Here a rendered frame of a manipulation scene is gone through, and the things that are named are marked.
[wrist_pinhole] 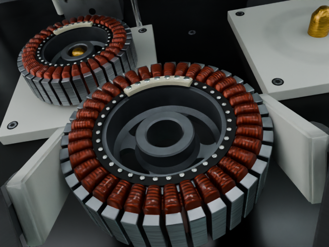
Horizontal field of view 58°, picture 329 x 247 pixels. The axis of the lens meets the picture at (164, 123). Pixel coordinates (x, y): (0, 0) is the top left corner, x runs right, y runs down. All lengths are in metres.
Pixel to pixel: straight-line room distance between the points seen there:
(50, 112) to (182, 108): 0.15
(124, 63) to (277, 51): 0.15
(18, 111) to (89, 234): 0.15
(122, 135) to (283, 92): 0.15
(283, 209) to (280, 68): 0.14
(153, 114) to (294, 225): 0.11
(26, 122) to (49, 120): 0.02
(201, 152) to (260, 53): 0.17
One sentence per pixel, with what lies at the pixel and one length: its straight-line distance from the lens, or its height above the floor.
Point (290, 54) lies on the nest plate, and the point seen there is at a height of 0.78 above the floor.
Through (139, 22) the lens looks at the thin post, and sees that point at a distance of 0.37.
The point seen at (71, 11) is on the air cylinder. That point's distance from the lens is 0.43.
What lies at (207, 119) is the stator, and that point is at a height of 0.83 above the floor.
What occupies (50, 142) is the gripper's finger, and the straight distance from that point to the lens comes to 0.16.
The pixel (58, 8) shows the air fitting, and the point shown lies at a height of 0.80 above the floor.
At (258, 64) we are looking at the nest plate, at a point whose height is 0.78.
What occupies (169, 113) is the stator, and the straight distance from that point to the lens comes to 0.17.
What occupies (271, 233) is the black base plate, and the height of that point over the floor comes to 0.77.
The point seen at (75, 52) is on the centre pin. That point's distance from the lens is 0.31.
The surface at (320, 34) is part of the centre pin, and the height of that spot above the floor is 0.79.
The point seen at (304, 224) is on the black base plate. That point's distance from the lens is 0.22.
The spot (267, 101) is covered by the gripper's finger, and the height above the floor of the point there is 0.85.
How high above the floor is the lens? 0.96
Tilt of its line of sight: 47 degrees down
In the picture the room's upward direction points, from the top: 11 degrees counter-clockwise
